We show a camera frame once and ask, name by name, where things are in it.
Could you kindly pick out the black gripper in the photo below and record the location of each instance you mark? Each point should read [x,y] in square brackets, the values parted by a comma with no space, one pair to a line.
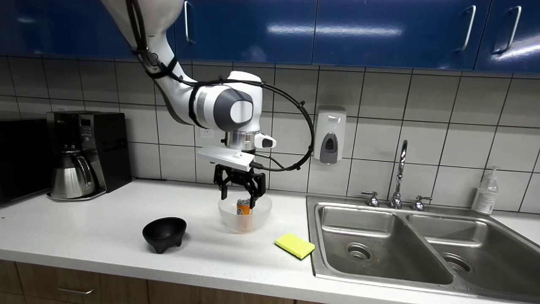
[242,177]

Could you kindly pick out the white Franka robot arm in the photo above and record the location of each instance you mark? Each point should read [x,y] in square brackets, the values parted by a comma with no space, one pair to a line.
[170,67]

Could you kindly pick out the clear plastic bowl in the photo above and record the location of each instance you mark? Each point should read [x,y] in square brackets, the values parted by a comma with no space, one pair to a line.
[246,219]

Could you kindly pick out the yellow sponge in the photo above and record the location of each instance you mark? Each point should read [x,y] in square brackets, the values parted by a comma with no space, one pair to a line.
[295,244]

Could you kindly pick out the black footed bowl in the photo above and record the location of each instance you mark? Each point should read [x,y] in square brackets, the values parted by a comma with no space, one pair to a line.
[165,231]

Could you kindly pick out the black steel coffee maker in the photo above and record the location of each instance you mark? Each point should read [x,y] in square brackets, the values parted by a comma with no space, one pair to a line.
[111,145]

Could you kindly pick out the chrome sink faucet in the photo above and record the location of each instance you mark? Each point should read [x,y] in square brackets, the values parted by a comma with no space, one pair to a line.
[399,174]

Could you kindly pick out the blue upper cabinet door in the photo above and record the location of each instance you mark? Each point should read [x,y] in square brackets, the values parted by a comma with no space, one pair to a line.
[516,33]
[247,27]
[394,30]

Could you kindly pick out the stainless steel carafe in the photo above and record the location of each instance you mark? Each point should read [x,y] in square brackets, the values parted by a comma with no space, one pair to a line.
[72,177]

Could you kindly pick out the wooden drawer front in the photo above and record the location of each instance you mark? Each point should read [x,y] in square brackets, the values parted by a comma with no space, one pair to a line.
[85,283]

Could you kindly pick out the stainless steel double sink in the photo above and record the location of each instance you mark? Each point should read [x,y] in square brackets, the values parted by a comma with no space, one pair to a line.
[416,246]

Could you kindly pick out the black silver microwave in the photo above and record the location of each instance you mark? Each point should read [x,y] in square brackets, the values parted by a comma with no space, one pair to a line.
[23,157]

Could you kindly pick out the clear soap pump bottle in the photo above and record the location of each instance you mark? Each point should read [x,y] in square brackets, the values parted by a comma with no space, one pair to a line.
[487,194]

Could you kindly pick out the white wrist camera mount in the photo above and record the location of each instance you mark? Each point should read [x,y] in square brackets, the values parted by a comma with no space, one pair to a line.
[225,157]

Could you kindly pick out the white wall soap dispenser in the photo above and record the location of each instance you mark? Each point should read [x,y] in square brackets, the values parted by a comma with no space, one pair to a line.
[330,135]

